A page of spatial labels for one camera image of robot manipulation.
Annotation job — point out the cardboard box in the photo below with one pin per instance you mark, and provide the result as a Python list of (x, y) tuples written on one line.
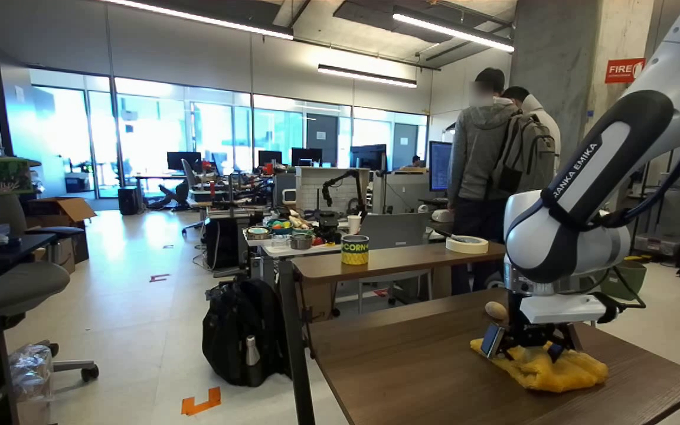
[(64, 210)]

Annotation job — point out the yellow green jar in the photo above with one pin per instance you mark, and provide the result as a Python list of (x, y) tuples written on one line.
[(354, 251)]

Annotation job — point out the white tape roll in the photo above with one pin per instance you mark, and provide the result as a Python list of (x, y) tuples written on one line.
[(467, 244)]

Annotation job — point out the beige potato toy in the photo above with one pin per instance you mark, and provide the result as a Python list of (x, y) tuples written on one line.
[(496, 310)]

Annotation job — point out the person in white top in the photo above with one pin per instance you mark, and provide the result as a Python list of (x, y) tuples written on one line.
[(541, 138)]

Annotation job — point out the black office chair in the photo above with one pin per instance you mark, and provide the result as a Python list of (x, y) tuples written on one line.
[(30, 262)]

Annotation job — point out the green bin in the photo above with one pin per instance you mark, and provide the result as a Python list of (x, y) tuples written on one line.
[(625, 281)]

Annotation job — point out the yellow terry towel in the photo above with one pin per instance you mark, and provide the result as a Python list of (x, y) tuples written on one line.
[(534, 368)]

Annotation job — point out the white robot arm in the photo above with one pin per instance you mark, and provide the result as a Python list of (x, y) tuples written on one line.
[(560, 232)]

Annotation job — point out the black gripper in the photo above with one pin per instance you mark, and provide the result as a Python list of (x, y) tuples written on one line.
[(523, 333)]

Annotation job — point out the person in grey hoodie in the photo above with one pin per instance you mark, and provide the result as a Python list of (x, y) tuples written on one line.
[(481, 131)]

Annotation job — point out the red wall sign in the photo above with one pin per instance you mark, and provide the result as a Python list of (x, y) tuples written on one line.
[(621, 71)]

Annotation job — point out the grey backpack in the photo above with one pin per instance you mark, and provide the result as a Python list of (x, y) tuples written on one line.
[(510, 158)]

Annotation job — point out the black backpack on floor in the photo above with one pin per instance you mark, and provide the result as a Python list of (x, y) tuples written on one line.
[(243, 335)]

